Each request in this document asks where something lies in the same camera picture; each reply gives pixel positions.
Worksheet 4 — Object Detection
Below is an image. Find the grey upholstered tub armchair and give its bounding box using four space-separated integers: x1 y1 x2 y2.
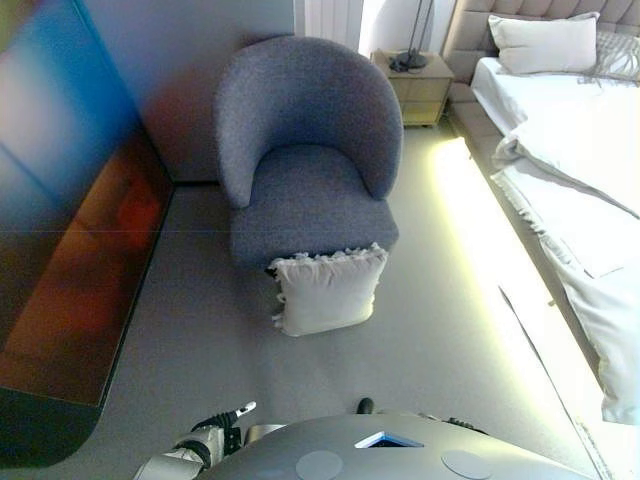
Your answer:
212 33 405 275

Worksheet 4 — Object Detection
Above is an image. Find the grey patterned throw pillow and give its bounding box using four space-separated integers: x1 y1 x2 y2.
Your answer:
574 29 640 90

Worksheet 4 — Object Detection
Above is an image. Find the white fringed cushion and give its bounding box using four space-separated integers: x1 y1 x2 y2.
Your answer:
267 242 390 337

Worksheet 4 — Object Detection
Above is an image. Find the silver robot torso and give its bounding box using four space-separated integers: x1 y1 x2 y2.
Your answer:
199 409 601 480

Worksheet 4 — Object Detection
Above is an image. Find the white mattress sheet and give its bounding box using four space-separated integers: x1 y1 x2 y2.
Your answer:
469 56 640 221

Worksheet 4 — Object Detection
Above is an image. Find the white duvet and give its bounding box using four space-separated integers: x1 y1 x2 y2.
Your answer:
489 117 640 426

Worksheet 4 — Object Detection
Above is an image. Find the beige upholstered bed frame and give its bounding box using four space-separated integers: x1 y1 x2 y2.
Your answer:
442 0 640 166

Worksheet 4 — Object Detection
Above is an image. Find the light wooden nightstand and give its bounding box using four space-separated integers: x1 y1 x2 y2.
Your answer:
369 48 456 129

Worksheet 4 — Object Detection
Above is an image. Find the white radiator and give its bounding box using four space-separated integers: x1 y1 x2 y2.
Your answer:
294 0 361 54

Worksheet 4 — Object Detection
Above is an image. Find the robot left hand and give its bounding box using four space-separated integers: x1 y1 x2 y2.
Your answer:
189 399 257 454

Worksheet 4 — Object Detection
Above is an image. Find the white bed pillow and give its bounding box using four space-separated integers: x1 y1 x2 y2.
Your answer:
487 12 601 76

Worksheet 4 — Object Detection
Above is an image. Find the glossy brown wooden cabinet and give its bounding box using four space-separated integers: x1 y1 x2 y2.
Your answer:
0 0 176 469

